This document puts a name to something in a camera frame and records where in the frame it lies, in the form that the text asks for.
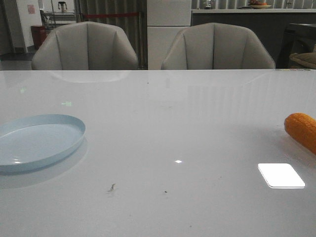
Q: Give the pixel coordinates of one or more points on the light blue plate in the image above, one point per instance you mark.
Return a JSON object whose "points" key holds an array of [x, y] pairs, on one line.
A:
{"points": [[38, 141]]}

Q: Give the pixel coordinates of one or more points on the orange toy corn cob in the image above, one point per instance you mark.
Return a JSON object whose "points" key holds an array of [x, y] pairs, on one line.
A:
{"points": [[302, 128]]}

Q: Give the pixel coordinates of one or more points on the grey right armchair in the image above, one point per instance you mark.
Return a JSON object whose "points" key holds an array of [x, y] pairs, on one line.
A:
{"points": [[217, 46]]}

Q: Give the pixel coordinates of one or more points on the grey armchair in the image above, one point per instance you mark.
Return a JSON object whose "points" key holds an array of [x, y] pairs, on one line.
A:
{"points": [[217, 46], [86, 46]]}

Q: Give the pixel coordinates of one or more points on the white drawer cabinet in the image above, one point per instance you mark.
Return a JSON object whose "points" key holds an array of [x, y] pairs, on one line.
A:
{"points": [[165, 18]]}

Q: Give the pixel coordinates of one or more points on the grey left armchair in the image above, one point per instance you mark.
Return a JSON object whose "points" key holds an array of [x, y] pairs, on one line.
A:
{"points": [[86, 46]]}

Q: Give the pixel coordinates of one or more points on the red barrier belt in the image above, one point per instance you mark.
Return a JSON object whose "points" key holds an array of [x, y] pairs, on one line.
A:
{"points": [[117, 15]]}

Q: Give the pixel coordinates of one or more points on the dark kitchen counter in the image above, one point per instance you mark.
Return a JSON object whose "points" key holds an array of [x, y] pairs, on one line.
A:
{"points": [[268, 24]]}

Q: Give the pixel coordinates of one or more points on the red trash bin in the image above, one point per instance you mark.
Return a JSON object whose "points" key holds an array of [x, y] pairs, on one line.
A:
{"points": [[38, 35]]}

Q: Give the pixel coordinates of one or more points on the fruit bowl on counter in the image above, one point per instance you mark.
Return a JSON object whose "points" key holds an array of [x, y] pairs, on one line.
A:
{"points": [[257, 4]]}

